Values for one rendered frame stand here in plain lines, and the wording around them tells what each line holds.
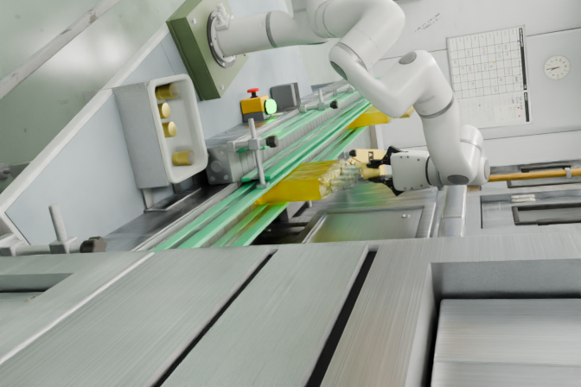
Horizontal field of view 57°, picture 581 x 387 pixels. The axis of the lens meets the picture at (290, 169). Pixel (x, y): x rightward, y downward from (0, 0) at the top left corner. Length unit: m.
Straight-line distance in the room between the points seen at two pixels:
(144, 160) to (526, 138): 6.42
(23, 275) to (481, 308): 0.30
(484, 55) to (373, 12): 6.03
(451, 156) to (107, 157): 0.71
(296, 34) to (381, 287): 1.14
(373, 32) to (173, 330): 0.90
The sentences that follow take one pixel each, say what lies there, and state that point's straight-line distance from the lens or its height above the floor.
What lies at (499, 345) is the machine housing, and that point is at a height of 1.46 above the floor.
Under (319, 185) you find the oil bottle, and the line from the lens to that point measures 1.34.
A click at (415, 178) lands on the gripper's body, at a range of 1.38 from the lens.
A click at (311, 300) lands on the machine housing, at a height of 1.38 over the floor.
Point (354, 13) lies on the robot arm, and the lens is 1.15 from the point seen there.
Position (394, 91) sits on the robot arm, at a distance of 1.07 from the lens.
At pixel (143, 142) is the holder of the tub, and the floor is 0.79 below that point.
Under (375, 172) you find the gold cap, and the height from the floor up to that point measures 1.18.
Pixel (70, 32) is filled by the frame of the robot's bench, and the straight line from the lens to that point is 1.99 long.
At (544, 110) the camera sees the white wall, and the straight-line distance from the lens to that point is 7.25.
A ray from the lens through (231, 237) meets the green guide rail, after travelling 1.22.
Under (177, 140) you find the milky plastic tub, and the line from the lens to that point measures 1.31.
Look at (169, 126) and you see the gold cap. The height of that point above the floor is 0.81.
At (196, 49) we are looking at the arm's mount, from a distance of 1.41.
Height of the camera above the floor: 1.46
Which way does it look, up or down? 20 degrees down
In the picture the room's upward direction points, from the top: 85 degrees clockwise
